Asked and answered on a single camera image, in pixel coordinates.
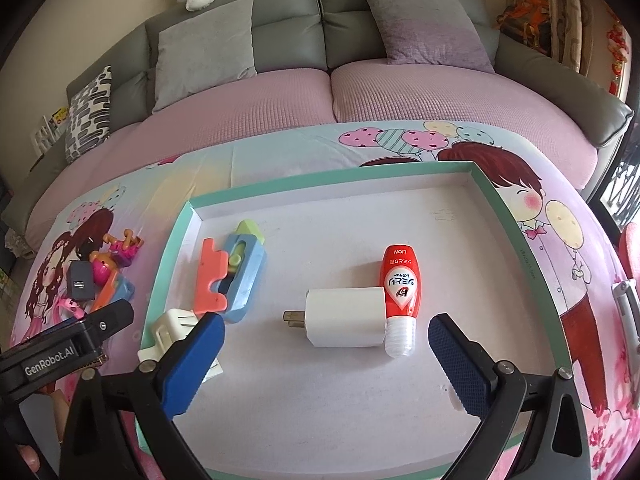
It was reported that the black white patterned pillow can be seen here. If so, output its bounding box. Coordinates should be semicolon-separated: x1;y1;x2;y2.
65;65;112;164

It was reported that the white magazine rack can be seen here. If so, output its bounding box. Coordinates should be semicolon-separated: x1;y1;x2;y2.
30;106;70;156

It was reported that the orange blue toy knife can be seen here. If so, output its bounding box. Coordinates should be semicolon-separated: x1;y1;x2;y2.
90;271;136;313
192;219;266;324

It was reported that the white hair claw clip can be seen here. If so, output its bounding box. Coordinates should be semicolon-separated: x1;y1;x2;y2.
138;308;226;382

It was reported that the pink sofa seat cover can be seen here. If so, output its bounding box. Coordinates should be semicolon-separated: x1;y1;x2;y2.
24;60;597;249

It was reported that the pink smartwatch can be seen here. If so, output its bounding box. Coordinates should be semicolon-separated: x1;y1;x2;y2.
54;297;93;321

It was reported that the silver folding tool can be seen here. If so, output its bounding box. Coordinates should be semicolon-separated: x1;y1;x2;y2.
612;278;639;362

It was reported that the cartoon printed bed sheet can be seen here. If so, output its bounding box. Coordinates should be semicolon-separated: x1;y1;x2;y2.
12;124;639;479

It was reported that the pink brown toy puppy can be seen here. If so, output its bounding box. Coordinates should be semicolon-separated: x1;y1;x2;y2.
89;229;144;287

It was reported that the grey square cushion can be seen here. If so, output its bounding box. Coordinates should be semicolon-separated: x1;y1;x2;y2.
153;0;257;112

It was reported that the red white glue bottle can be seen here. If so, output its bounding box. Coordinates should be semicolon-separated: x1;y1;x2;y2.
380;244;421;359

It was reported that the grey sofa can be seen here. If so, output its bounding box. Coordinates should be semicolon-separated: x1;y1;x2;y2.
1;0;634;238

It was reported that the grey purple cushion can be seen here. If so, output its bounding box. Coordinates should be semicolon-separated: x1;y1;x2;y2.
367;0;494;74

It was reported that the white usb charger plug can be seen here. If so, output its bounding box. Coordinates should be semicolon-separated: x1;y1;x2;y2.
283;287;386;348

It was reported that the black usb charger cube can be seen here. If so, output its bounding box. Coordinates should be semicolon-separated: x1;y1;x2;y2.
66;260;96;302

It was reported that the person left hand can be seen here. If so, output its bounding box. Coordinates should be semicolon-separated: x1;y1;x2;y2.
14;393;72;476

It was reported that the teal shallow cardboard box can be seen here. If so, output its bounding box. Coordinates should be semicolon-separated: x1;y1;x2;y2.
141;162;570;479

